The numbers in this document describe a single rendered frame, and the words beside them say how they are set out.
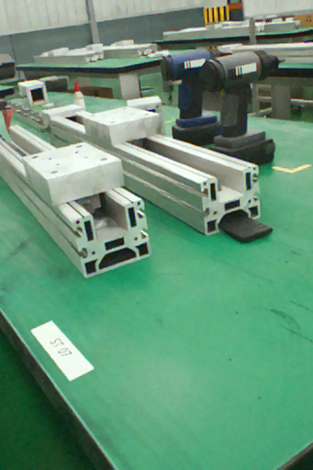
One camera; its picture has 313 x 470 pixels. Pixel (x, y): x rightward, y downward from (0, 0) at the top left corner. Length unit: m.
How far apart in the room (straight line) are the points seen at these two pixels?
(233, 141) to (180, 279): 0.42
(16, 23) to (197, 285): 12.45
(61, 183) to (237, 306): 0.29
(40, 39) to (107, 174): 12.43
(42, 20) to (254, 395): 12.87
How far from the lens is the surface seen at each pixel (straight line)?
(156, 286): 0.60
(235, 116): 0.97
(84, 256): 0.64
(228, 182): 0.76
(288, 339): 0.50
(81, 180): 0.68
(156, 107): 1.34
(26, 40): 12.97
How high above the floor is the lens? 1.08
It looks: 25 degrees down
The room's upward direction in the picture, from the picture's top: 8 degrees counter-clockwise
